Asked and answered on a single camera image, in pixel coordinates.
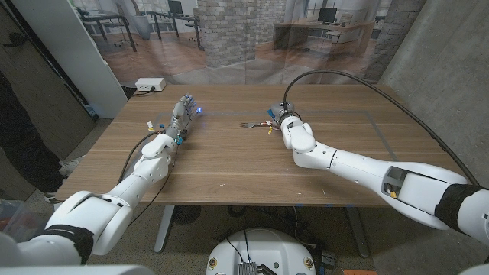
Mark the black round fan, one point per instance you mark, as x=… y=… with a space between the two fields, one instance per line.
x=187 y=214

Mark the person in dark clothes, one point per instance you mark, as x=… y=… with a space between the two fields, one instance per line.
x=23 y=153

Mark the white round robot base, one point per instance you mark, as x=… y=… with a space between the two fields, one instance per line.
x=263 y=248

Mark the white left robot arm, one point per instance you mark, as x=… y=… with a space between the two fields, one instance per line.
x=103 y=210

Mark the printed office backdrop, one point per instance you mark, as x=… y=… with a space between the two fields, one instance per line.
x=229 y=42

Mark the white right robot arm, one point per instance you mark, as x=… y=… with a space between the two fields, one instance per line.
x=374 y=172

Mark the grey table leg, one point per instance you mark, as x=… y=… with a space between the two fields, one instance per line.
x=358 y=233
x=164 y=229

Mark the white panel board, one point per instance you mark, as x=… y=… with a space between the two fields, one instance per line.
x=76 y=53

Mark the orange flat object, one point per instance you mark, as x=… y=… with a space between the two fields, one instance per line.
x=359 y=272

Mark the white power strip box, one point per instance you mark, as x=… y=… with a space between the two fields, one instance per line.
x=149 y=84

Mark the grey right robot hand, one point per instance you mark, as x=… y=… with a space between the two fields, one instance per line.
x=280 y=109

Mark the white shoe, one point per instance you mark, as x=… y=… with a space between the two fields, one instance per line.
x=68 y=167

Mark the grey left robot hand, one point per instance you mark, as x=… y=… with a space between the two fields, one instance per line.
x=180 y=112

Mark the clear plastic storage bin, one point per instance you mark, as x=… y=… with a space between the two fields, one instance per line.
x=15 y=219

